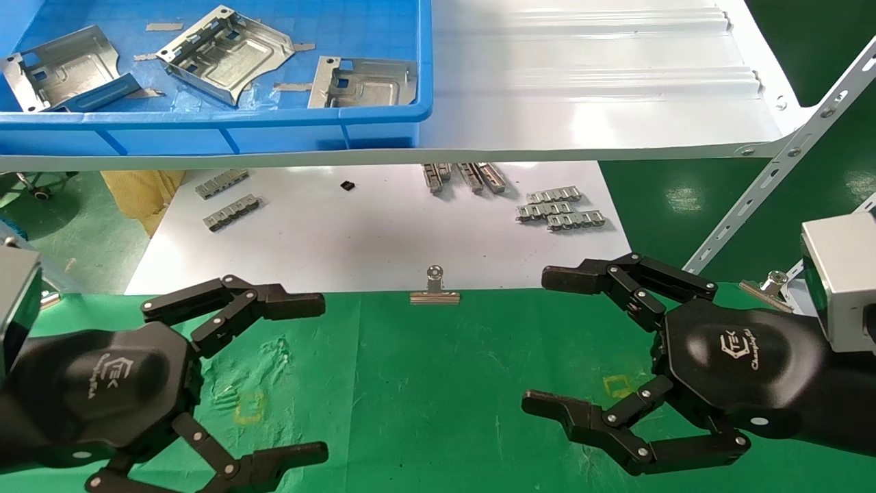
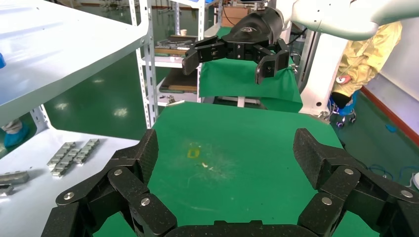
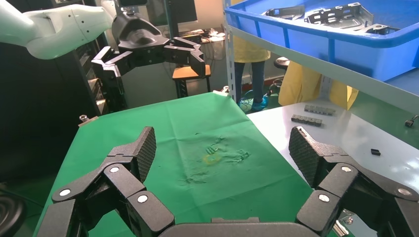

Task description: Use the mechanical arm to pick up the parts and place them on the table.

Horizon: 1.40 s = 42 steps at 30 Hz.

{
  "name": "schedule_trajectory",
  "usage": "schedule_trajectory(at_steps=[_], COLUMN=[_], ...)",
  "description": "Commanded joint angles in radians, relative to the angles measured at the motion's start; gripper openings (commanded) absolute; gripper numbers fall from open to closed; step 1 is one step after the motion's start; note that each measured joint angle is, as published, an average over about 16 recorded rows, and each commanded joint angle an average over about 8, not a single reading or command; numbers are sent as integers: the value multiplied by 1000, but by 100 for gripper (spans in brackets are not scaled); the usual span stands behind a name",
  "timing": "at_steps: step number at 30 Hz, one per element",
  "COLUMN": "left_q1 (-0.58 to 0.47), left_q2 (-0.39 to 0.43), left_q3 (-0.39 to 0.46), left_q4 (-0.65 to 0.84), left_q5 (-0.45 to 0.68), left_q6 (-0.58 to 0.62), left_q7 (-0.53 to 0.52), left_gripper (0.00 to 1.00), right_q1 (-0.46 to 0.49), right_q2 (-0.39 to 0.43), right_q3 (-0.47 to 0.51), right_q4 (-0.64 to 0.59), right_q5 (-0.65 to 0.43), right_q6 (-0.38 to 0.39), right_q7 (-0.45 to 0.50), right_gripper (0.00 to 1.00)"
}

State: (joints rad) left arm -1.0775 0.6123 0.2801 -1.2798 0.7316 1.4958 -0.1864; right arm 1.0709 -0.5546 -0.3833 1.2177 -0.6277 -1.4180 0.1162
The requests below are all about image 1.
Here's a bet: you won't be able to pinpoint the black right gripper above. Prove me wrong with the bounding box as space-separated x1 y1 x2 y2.
521 252 830 477

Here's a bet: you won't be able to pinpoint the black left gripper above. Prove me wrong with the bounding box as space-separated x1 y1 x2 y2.
10 275 329 493

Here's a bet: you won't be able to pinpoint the white ribbed shelf panel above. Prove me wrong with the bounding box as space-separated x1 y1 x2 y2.
0 0 815 172

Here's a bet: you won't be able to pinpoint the white slotted angle strut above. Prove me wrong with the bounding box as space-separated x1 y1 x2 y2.
683 38 876 275

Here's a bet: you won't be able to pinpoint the yellow woven bag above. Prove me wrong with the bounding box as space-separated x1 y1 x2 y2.
101 170 187 239

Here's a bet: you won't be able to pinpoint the green cloth mat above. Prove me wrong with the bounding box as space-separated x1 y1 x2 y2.
0 284 876 493

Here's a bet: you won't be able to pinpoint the white flat board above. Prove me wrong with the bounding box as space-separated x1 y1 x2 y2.
125 161 632 295

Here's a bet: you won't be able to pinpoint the stamped sheet metal part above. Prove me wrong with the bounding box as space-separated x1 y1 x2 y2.
307 56 418 109
0 25 143 114
155 5 296 107

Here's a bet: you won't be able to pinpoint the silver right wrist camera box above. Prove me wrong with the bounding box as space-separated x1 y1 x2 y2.
801 211 876 353

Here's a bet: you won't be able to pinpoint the blue plastic bin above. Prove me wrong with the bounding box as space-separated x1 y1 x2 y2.
0 0 434 157

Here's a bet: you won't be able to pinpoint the grey slotted angle strut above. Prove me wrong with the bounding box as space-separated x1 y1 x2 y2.
0 220 86 295

